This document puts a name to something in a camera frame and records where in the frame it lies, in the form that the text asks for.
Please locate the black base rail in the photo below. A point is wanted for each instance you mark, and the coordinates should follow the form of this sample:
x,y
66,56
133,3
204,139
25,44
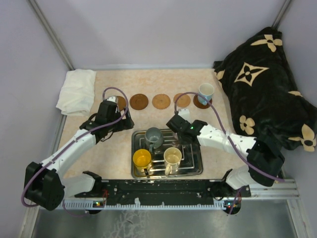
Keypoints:
x,y
169,193

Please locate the grey mug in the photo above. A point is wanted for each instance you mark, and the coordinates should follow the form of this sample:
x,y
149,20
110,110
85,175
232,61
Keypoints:
x,y
154,138

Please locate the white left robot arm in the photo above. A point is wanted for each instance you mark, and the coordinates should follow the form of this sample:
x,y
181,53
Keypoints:
x,y
45,184

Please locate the dark brown wooden coaster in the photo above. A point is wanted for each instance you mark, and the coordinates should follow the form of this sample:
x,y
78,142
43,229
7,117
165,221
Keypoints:
x,y
199,105

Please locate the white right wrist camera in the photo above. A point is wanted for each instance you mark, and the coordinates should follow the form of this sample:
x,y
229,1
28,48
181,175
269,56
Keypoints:
x,y
185,114

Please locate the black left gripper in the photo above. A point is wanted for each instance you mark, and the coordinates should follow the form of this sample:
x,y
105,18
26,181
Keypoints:
x,y
125,123

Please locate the reddish brown wooden coaster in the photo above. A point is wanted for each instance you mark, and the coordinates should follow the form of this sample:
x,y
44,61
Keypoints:
x,y
139,101

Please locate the yellow mug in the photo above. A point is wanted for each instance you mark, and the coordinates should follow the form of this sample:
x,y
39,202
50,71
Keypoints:
x,y
142,161

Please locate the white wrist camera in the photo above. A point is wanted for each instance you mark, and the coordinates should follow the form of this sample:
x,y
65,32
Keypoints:
x,y
185,114
112,99

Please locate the cream mug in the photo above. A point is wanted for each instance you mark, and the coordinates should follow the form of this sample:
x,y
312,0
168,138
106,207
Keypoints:
x,y
172,158

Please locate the light woven coaster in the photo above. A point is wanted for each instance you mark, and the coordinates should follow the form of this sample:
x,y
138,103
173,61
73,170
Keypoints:
x,y
183,101

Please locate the white and blue mug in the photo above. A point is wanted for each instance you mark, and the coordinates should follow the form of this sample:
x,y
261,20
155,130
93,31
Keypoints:
x,y
206,90

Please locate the black floral blanket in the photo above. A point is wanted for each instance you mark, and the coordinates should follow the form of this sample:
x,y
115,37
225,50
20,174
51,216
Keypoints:
x,y
263,96

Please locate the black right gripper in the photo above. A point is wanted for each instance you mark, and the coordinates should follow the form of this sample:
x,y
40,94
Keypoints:
x,y
180,139

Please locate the tan woven coaster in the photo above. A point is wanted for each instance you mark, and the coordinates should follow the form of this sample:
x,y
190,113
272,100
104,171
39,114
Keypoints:
x,y
161,101

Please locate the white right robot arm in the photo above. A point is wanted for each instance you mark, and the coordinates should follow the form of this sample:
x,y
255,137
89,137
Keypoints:
x,y
263,159

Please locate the white folded cloth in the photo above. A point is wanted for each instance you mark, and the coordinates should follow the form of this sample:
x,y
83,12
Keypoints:
x,y
77,93

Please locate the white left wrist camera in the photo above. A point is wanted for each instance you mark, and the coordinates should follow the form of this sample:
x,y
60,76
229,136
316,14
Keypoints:
x,y
112,99

